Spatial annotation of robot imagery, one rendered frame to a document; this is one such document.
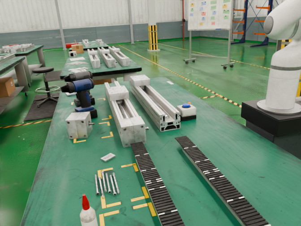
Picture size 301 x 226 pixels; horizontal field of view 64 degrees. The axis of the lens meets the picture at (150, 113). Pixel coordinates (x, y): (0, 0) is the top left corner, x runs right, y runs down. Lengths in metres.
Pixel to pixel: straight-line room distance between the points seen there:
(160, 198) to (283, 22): 0.79
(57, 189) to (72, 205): 0.10
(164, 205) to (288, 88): 0.76
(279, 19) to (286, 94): 0.31
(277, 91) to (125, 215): 0.82
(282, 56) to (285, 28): 0.12
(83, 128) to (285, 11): 0.95
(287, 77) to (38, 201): 1.04
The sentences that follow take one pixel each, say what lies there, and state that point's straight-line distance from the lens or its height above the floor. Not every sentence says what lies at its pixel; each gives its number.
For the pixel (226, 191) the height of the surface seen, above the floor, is 0.81.
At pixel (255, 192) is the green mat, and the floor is 0.78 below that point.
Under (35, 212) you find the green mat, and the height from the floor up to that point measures 0.78.
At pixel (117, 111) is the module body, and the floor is 0.86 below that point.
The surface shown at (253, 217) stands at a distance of 0.68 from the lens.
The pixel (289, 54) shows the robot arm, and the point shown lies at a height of 1.11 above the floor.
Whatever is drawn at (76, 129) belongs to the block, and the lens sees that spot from 1.16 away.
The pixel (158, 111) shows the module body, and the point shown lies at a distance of 1.15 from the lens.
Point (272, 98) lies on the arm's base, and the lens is 1.21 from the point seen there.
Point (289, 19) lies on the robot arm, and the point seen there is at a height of 1.24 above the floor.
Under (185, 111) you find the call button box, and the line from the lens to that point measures 1.24.
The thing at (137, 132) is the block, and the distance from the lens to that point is 1.01.
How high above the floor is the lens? 1.27
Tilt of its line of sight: 21 degrees down
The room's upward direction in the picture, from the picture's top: 4 degrees counter-clockwise
